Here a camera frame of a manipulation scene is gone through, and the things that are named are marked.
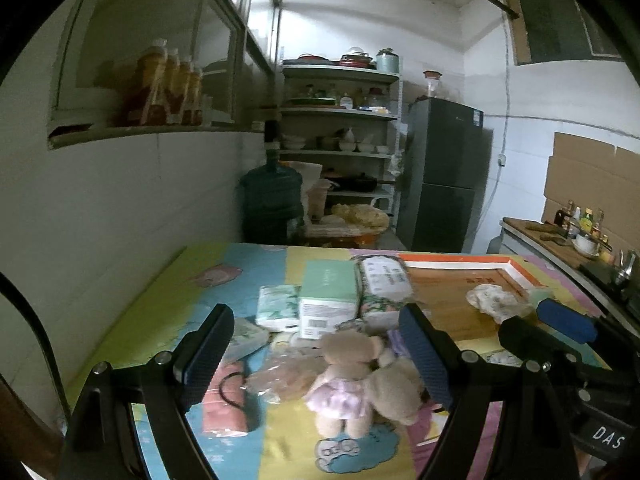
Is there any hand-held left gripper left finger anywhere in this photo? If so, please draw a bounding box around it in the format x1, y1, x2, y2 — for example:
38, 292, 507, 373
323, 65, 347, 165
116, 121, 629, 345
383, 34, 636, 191
62, 304, 236, 480

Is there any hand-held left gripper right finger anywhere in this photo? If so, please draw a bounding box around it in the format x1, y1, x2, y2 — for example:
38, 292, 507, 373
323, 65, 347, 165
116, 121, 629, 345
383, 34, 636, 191
398, 302, 591, 480

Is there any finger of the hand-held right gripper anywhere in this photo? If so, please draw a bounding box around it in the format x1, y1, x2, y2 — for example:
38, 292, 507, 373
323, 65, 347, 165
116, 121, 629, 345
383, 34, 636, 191
497, 316, 581, 368
536, 297, 599, 345

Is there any purple cloth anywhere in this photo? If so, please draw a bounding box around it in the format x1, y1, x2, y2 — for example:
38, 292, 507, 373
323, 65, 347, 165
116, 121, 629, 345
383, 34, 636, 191
387, 329, 412, 362

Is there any black hair tie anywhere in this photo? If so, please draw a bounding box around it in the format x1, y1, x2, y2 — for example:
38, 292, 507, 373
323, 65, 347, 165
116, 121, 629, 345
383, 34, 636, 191
219, 372, 249, 407

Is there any mint green soft packet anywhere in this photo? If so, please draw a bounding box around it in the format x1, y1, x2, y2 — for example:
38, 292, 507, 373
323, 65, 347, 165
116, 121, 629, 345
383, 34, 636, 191
224, 317, 269, 362

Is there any white floral cloth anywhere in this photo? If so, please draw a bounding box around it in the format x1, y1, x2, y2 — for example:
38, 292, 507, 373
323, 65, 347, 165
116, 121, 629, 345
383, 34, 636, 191
466, 283, 532, 324

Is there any pink towel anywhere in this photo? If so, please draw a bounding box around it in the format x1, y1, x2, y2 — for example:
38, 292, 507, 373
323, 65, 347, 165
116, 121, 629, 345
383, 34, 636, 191
202, 359, 251, 437

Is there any orange-rimmed cardboard box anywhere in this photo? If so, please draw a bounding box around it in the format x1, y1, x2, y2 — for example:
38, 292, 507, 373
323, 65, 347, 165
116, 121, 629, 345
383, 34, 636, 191
397, 253, 543, 341

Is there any clear plastic bag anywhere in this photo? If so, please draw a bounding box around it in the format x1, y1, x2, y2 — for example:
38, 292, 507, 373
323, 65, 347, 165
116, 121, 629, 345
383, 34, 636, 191
244, 352, 327, 402

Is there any beige teddy bear purple dress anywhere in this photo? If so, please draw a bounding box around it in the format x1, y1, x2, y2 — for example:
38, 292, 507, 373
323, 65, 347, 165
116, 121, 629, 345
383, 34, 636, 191
305, 331, 383, 438

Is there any small floral tissue packet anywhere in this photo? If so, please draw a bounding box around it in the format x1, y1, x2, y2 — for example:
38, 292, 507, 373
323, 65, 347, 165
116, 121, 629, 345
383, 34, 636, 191
255, 284, 302, 332

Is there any colourful cartoon printed blanket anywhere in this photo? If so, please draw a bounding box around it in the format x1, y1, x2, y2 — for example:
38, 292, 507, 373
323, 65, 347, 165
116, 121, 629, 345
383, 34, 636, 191
67, 242, 613, 480

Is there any white bowl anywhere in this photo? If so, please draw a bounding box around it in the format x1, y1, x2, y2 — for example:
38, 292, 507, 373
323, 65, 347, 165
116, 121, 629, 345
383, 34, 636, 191
572, 232, 602, 257

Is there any steel faucet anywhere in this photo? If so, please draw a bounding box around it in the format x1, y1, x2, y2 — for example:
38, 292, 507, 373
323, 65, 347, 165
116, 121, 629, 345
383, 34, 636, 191
614, 250, 639, 288

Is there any kitchen counter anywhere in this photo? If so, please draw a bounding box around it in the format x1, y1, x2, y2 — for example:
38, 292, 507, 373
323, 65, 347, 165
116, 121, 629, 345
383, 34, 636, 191
500, 216, 640, 316

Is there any large floral tissue pack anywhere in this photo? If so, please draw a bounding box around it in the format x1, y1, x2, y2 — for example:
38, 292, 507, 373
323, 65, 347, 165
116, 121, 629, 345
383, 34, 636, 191
355, 255, 415, 320

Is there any row of condiment bottles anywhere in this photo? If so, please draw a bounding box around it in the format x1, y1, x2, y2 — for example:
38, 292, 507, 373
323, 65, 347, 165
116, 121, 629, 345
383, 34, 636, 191
552, 200, 613, 251

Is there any mint green tissue box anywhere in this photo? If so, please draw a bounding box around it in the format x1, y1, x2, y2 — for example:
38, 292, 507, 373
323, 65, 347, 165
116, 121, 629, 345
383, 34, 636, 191
298, 260, 361, 339

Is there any brown cardboard sheet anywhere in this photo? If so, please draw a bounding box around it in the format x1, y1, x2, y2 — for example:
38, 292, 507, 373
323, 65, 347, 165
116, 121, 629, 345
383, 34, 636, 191
542, 132, 640, 243

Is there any yellow lumpy pile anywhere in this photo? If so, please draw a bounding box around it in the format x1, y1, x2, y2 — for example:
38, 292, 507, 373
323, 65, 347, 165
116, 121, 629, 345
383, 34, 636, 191
330, 203, 391, 232

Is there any blue water jug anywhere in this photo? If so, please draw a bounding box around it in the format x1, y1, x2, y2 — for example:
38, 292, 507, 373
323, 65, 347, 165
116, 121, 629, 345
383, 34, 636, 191
239, 152, 307, 244

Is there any dark grey refrigerator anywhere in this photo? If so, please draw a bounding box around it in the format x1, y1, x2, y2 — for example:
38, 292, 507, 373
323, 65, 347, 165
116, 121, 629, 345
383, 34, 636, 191
399, 97, 494, 254

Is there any black frying pan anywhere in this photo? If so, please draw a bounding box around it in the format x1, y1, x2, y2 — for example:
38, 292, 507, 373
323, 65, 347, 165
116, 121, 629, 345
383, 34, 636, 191
329, 172, 397, 194

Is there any translucent plastic container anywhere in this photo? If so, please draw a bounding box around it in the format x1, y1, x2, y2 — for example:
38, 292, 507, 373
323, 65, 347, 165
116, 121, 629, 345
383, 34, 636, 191
307, 180, 334, 222

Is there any white carton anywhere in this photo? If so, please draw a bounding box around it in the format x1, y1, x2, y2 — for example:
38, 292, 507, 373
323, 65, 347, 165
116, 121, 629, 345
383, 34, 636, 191
282, 160, 324, 222

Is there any black water pump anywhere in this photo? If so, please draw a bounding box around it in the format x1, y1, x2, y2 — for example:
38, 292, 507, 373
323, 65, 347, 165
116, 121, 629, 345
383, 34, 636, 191
262, 120, 282, 157

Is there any white shelf rack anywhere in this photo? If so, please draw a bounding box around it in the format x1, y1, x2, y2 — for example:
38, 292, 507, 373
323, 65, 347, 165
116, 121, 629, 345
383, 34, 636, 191
279, 59, 402, 233

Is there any glass jar red lid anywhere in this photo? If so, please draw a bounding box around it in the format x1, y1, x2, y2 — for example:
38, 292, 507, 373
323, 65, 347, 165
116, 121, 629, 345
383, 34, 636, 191
422, 70, 444, 101

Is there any cardboard-patched window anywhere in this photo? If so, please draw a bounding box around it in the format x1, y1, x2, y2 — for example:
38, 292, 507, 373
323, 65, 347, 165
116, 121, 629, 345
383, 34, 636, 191
501, 0, 624, 66

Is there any teal enamel pot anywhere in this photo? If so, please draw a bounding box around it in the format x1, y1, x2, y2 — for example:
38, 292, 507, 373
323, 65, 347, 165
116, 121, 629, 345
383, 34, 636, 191
375, 49, 401, 74

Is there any red lidded dish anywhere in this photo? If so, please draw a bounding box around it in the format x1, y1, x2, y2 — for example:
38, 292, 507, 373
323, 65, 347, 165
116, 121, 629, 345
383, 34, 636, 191
340, 47, 377, 69

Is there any glass sliding window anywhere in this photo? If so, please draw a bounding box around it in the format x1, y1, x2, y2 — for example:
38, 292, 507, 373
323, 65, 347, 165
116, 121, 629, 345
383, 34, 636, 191
47, 0, 286, 151

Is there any wall power cable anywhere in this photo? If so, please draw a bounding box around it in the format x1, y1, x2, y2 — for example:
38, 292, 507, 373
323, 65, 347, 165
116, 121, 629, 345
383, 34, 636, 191
492, 15, 517, 211

